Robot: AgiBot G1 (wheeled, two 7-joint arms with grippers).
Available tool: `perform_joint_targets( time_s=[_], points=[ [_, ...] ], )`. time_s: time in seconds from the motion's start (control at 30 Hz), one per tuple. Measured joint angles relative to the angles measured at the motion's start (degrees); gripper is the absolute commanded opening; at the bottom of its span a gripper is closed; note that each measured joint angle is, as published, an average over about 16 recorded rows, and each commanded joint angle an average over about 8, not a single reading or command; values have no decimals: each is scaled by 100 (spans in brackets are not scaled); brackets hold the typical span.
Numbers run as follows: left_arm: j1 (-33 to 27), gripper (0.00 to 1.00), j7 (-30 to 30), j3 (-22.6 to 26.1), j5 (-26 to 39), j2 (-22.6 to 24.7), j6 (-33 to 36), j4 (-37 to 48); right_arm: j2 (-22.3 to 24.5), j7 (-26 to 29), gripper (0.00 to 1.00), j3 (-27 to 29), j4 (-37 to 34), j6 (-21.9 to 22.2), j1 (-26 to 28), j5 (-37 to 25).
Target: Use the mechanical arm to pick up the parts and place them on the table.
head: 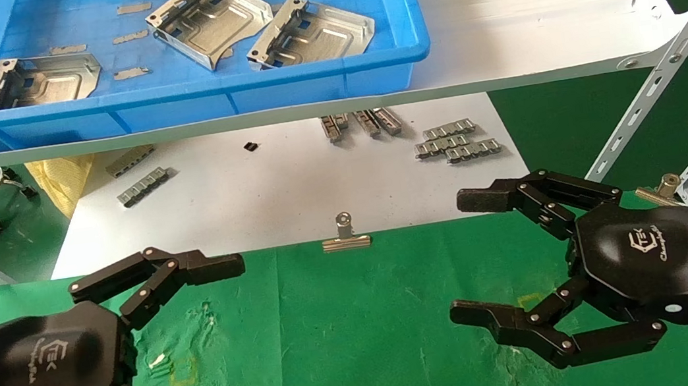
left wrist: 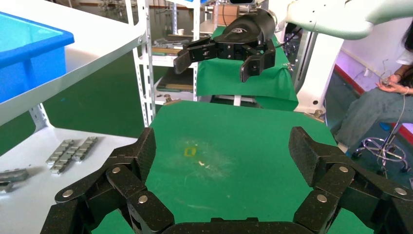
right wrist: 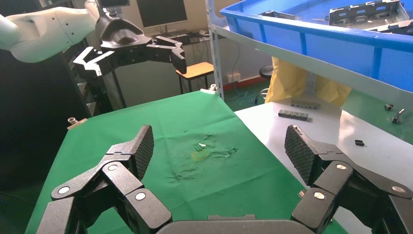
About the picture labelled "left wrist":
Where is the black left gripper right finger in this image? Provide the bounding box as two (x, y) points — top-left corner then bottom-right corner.
(288, 126), (413, 234)

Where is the brown cardboard box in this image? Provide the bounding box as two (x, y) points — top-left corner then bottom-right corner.
(213, 4), (240, 27)

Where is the seated person's hand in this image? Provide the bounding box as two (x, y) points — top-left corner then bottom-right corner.
(375, 74), (408, 95)

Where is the white shelf board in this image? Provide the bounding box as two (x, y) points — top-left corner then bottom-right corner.
(0, 0), (147, 127)

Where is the white metal shelf rack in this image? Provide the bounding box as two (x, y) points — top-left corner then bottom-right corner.
(28, 0), (201, 132)

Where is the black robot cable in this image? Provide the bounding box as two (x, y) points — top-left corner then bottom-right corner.
(279, 27), (303, 49)

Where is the blue plastic bin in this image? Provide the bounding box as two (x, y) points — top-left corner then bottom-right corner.
(0, 11), (75, 104)

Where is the toothed silver metal strip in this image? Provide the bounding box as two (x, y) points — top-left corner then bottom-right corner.
(50, 144), (82, 176)
(71, 136), (98, 162)
(45, 139), (75, 166)

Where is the stack of metal parts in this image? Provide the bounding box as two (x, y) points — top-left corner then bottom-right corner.
(151, 38), (195, 56)

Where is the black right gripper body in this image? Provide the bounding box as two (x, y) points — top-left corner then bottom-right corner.
(213, 9), (278, 61)

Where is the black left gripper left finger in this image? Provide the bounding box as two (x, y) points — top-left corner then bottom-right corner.
(40, 127), (175, 234)

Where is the green draped table cloth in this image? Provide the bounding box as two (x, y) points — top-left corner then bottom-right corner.
(196, 26), (300, 112)

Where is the chrome stool base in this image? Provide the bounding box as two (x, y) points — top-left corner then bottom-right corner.
(352, 122), (413, 179)

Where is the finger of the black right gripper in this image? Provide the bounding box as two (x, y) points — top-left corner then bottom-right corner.
(239, 39), (277, 83)
(172, 37), (219, 75)

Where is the seated person in jeans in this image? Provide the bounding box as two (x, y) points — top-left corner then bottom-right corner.
(333, 19), (413, 155)

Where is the white robot torso column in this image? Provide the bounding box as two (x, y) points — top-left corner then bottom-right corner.
(294, 30), (345, 114)

